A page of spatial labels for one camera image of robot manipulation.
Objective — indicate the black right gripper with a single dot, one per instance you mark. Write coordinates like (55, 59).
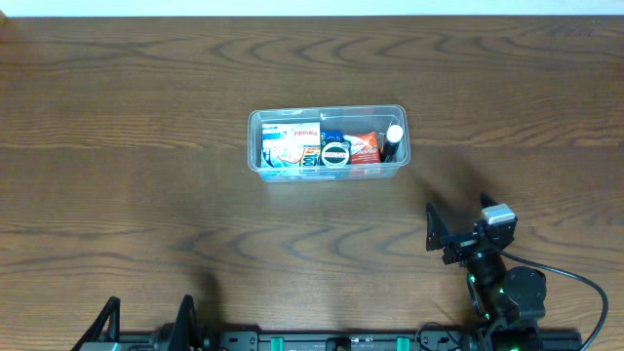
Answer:
(464, 243)

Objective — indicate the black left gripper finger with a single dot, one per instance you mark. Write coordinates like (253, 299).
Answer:
(185, 335)
(106, 325)

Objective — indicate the dark bottle with white cap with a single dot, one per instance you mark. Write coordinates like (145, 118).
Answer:
(391, 143)

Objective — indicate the red Panadol box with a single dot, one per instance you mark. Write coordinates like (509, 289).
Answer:
(364, 148)

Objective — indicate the green Zam-Buk ointment box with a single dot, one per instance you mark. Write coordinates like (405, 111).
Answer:
(335, 153)

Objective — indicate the blue Cool Fever box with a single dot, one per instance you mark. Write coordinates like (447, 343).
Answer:
(295, 149)

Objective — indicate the white Panadol box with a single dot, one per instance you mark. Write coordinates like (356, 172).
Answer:
(290, 127)

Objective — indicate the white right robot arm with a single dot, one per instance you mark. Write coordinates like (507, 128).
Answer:
(508, 301)

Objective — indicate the clear plastic container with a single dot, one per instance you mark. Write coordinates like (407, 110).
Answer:
(350, 120)

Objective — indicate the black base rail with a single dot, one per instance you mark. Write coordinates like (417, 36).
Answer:
(431, 337)

